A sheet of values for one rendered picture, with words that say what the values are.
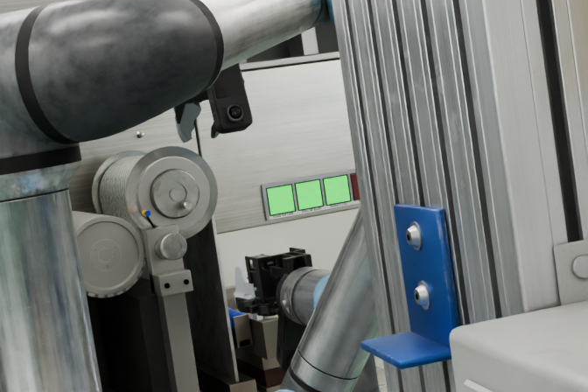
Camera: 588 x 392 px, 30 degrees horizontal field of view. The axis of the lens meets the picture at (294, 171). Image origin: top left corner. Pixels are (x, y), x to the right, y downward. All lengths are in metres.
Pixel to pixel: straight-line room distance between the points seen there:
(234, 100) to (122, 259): 0.40
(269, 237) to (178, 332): 2.95
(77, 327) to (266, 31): 0.33
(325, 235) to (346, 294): 3.56
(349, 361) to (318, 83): 1.06
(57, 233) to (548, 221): 0.48
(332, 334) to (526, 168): 0.63
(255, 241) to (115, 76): 3.75
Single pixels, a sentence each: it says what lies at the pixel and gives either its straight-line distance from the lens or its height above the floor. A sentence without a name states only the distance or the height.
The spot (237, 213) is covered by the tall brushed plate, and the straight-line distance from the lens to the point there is 2.09.
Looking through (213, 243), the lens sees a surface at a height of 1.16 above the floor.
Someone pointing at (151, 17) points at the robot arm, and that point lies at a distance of 0.88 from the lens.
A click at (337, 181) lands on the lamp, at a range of 2.16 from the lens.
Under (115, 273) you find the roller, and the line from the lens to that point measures 1.70.
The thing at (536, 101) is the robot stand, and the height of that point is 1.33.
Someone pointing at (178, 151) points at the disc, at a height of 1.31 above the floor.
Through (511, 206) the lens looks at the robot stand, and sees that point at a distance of 0.57.
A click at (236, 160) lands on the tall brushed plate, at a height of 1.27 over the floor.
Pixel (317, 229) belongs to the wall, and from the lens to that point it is 4.70.
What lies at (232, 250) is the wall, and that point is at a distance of 4.56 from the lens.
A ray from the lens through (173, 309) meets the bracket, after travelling 1.68.
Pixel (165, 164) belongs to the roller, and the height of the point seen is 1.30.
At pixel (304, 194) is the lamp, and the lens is 2.13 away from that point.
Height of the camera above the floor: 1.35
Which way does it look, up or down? 3 degrees down
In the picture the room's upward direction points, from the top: 8 degrees counter-clockwise
